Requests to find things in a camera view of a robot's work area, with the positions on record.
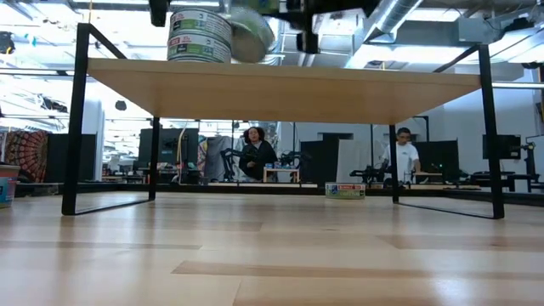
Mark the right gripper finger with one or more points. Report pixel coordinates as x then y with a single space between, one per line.
307 42

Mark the black aluminium table frame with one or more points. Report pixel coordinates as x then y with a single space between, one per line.
255 191

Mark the black background partition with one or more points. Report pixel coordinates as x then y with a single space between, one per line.
53 157

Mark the black background stand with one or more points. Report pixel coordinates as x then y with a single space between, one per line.
531 166

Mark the person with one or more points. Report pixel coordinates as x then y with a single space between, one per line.
257 159
408 159

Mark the black background robot arm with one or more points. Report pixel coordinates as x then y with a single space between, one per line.
229 157
293 158
370 174

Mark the white background board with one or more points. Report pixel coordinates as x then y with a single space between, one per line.
361 155

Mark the black background monitor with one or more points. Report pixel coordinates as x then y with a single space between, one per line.
438 155
512 146
174 144

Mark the silver spiral ventilation duct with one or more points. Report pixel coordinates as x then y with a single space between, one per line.
391 17

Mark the red patterned tapestry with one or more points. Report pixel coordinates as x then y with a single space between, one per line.
25 153

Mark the black hanging device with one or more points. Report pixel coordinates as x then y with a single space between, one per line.
6 42

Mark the small background wooden shelf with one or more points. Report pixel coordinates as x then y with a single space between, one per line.
281 170

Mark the wooden shelf black metal legs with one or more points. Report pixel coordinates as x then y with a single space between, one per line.
280 91

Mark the black background panel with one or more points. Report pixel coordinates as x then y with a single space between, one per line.
319 159

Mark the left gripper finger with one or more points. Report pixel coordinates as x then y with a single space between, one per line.
158 13

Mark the black dome camera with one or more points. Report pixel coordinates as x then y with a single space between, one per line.
120 105

